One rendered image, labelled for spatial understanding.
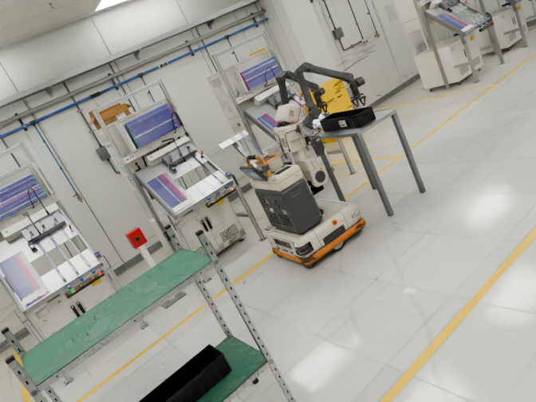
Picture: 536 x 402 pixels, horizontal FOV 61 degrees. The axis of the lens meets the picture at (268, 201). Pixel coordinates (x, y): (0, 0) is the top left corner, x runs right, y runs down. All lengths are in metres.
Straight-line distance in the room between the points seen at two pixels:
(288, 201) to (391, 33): 6.18
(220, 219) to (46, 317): 1.86
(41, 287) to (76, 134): 2.49
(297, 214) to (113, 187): 3.17
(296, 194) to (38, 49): 3.83
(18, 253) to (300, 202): 2.43
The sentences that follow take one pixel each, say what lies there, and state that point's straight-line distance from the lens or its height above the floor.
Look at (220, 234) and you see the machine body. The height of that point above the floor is 0.21.
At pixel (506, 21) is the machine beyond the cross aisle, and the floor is 0.44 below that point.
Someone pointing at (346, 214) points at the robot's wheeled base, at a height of 0.24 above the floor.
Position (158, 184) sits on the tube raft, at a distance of 4.63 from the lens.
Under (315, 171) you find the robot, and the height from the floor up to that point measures 0.64.
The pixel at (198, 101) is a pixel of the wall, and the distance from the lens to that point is 6.71.
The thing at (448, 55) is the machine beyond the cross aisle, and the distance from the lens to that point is 7.73.
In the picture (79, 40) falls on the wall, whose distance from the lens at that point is 6.42.
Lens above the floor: 1.67
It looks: 16 degrees down
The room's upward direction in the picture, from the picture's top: 26 degrees counter-clockwise
